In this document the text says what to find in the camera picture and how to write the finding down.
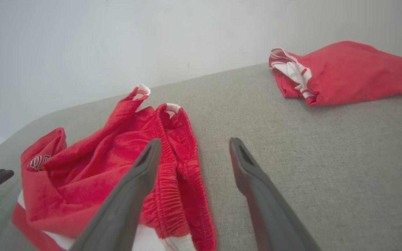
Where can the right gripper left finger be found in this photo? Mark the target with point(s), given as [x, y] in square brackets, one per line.
[120, 216]

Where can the red shirt with white sleeves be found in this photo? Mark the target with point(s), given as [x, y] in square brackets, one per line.
[354, 73]

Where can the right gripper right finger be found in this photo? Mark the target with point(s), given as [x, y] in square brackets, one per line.
[274, 223]

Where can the red shorts with white trim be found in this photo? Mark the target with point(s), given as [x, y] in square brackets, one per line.
[92, 157]

